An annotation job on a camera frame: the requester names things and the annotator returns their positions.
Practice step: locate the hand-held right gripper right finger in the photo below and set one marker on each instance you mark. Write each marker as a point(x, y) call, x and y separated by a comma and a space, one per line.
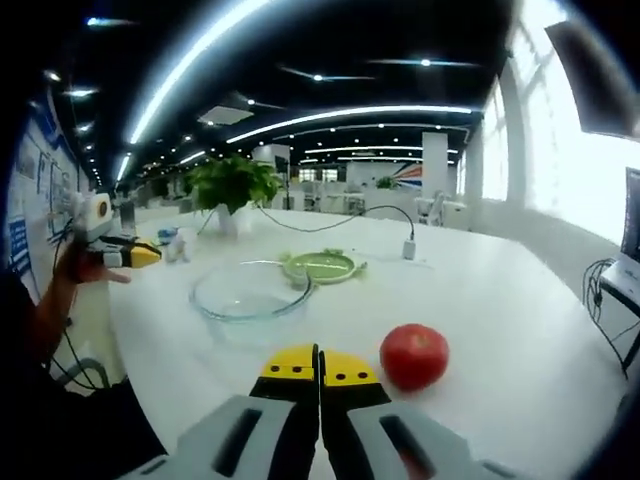
point(370, 430)

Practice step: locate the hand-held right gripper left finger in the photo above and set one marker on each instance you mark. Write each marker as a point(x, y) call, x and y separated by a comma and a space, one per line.
point(235, 435)

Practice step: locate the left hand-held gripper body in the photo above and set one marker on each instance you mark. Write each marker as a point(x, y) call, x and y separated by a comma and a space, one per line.
point(95, 215)

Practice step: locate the red tomato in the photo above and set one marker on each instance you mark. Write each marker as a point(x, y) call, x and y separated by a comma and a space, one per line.
point(415, 355)

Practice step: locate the clear glass container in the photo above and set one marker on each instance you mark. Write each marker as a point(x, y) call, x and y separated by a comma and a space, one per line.
point(250, 325)

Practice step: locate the green container lid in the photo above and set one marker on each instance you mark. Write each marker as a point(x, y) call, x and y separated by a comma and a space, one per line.
point(327, 265)

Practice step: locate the white tabletop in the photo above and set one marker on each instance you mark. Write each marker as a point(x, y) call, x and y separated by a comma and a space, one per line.
point(500, 325)

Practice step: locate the person's left hand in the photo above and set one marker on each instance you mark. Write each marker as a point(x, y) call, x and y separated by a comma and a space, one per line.
point(90, 272)

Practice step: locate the white and blue figurine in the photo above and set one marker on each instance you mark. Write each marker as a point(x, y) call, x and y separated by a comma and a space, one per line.
point(180, 246)

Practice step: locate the white plant pot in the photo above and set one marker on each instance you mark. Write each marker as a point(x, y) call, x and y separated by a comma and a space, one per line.
point(230, 220)

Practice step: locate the green leafy plant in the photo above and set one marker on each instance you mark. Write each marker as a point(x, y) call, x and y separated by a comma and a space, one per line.
point(230, 182)

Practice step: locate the grey chair armrest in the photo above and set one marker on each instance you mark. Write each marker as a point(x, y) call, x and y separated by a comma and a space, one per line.
point(92, 367)

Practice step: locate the black stand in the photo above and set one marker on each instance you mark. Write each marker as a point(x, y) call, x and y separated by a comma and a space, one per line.
point(284, 175)

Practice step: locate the person's dark clothing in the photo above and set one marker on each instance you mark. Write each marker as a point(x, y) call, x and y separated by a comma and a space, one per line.
point(60, 430)

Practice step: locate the white charger adapter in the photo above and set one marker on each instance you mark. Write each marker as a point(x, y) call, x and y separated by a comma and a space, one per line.
point(410, 249)

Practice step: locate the background office furniture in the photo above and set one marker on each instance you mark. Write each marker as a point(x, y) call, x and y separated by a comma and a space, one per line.
point(350, 200)

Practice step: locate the small background plant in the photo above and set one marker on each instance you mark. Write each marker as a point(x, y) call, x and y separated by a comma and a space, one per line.
point(387, 182)

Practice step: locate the desk monitor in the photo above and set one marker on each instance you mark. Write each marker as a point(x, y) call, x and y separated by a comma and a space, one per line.
point(632, 215)

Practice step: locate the dark hanging screen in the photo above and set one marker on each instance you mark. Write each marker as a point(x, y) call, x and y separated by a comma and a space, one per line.
point(592, 75)

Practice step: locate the blue white wall poster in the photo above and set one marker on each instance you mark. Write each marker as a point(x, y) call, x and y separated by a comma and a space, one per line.
point(35, 190)

